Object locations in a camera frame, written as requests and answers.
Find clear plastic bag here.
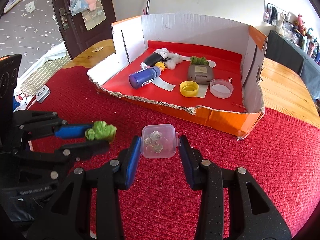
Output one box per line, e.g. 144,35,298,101
69,0,89,16

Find small clear plastic box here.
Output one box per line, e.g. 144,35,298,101
140,124,181,159

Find blue cloth covered desk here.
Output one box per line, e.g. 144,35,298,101
265,30,320,100

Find purple paint bottle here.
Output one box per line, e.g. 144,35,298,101
129,66,161,89

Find wooden table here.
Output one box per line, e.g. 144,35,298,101
63,39,319,128

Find dark brown door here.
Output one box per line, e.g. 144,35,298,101
52,0,116,59

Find clear round lid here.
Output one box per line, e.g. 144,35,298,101
209,79,234,99

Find orange white cardboard box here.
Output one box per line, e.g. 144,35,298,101
87,13,267,139

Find red miniso bag liner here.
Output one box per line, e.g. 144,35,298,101
102,41,247,113

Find grey square case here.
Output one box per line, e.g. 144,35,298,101
188,64,214,85

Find yellow round cap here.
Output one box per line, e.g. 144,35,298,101
180,81,199,98

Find white square charger device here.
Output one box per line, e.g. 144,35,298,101
36,85,50,103

